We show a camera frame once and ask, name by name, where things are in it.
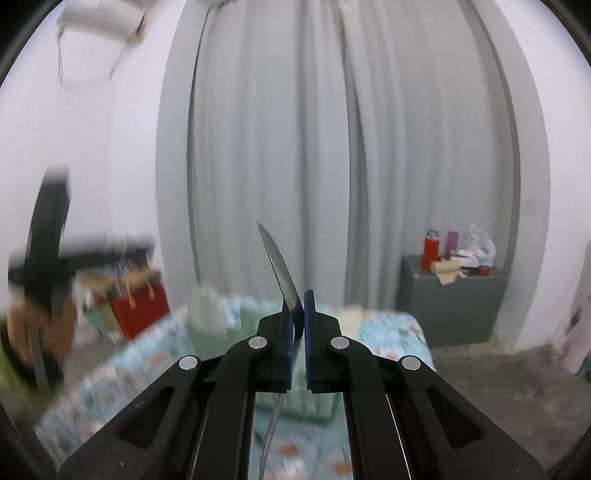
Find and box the metal knife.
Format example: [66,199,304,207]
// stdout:
[256,222,304,479]

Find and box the white plastic rice spoon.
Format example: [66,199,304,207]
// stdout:
[335,305,365,339]

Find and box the green sleeve forearm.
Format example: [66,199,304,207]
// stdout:
[1,318,64,418]

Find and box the person's left hand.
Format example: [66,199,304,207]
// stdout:
[7,296,77,367]

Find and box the cardboard box with clutter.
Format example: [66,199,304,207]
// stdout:
[78,238,161,341]

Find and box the red gift bag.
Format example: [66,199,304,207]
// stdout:
[110,269,169,340]

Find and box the floral blue tablecloth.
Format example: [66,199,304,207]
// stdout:
[35,293,433,479]

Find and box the mint green utensil holder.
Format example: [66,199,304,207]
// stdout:
[187,285,338,423]

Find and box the grey cabinet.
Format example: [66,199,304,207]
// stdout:
[396,255,509,347]

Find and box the brown paper roll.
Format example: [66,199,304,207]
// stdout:
[430,260,466,286]

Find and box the red thermos bottle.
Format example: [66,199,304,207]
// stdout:
[421,230,440,271]

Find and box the white plastic bag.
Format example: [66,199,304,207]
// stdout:
[453,224,497,268]

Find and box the purple cup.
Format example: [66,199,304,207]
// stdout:
[444,231,459,259]

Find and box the white air conditioner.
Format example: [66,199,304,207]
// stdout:
[59,0,145,38]

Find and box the grey curtain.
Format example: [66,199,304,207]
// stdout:
[190,1,514,309]

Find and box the air conditioner cable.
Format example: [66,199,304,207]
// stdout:
[55,18,144,91]

